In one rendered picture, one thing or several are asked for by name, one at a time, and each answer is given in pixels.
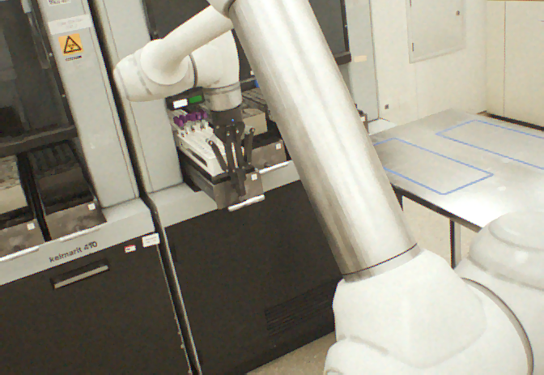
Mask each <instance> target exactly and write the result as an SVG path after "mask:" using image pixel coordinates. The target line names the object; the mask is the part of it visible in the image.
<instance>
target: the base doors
mask: <svg viewBox="0 0 544 375"><path fill-rule="evenodd" d="M536 19H544V1H521V0H486V40H487V113H491V114H494V115H498V116H502V117H508V118H511V119H515V120H518V121H524V122H528V123H531V124H534V125H538V126H544V23H537V22H536Z"/></svg>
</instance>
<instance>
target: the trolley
mask: <svg viewBox="0 0 544 375"><path fill-rule="evenodd" d="M369 138H370V139H371V142H372V145H373V146H374V149H375V151H376V154H377V156H378V158H379V160H380V162H381V165H382V167H383V169H384V171H385V174H386V176H387V178H388V179H389V183H390V185H391V186H392V189H393V191H394V192H396V193H398V194H400V195H402V196H404V197H406V198H408V199H410V200H412V201H414V202H416V203H418V204H420V205H422V206H424V207H426V208H428V209H430V210H432V211H434V212H436V213H438V214H440V215H442V216H444V217H446V218H448V219H449V226H450V252H451V268H452V269H453V270H454V269H455V268H456V267H457V265H458V264H459V263H460V261H461V225H462V226H464V227H466V228H468V229H470V230H472V231H474V232H476V233H479V232H480V231H481V229H482V228H483V227H484V226H485V225H486V224H487V223H489V222H490V221H492V220H493V219H496V218H498V217H500V216H501V215H504V214H507V213H509V212H514V211H534V212H540V213H544V131H540V130H535V129H531V128H529V127H525V126H519V125H516V124H512V123H509V122H506V121H501V120H497V119H494V118H490V117H485V116H482V115H478V114H475V113H469V112H466V111H463V110H460V109H454V108H450V109H446V110H444V111H441V112H438V113H434V114H432V115H429V116H427V117H423V118H420V119H418V120H415V121H411V122H408V123H406V124H403V125H400V126H396V127H394V128H391V129H388V130H384V131H381V132H379V133H376V134H372V135H369Z"/></svg>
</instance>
